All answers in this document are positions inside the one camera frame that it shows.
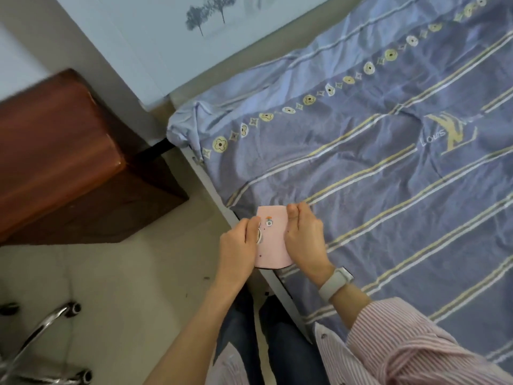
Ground brown wooden nightstand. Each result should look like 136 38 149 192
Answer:
0 69 190 246

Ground white smart watch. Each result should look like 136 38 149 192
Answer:
318 267 355 303

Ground pink striped shirt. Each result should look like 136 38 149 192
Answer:
208 297 513 385

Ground chrome office chair base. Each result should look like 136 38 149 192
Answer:
0 301 94 385

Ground pink printed phone case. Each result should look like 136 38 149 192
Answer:
254 205 294 270

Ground person's right hand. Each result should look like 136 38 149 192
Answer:
285 202 336 288

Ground person's right forearm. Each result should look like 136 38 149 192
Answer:
317 272 374 331

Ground person's left hand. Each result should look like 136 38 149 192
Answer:
219 217 262 284

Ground person's left forearm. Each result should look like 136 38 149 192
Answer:
143 273 246 385

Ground white tree print headboard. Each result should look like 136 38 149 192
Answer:
52 0 341 113

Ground blue jeans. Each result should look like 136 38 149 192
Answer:
214 284 331 385

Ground white bed frame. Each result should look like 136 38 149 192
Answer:
176 146 317 345

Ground blue striped bed sheet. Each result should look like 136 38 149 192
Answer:
166 0 513 364

